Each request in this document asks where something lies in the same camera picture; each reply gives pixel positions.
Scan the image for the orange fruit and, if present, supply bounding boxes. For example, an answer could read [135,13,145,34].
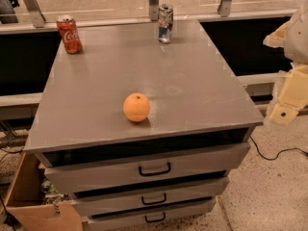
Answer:
[123,93,150,122]

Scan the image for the bottom grey drawer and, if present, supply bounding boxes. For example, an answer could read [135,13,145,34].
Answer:
[89,198,216,231]

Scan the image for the black floor cable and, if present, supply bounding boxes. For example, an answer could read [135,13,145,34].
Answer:
[249,136,308,162]

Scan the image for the silver blue energy drink can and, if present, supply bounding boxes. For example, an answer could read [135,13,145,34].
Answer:
[158,4,173,44]

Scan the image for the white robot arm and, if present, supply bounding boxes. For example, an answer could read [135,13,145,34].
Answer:
[263,1,308,124]

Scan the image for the top grey drawer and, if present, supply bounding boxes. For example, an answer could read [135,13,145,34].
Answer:
[45,142,250,193]

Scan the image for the grey drawer cabinet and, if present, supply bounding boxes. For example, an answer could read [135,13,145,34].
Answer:
[24,18,265,231]

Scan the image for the middle grey drawer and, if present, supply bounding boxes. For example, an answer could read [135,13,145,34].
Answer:
[73,173,229,217]

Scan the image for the grey drawer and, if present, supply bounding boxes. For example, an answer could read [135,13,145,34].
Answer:
[73,173,229,217]
[89,198,216,231]
[45,142,250,193]

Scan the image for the cardboard box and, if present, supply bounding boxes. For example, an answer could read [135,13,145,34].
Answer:
[5,153,83,231]

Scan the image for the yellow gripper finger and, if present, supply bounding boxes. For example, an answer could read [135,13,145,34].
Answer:
[263,22,289,48]
[269,64,308,124]

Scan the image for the red Coca-Cola can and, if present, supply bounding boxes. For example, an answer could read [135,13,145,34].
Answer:
[56,15,83,54]

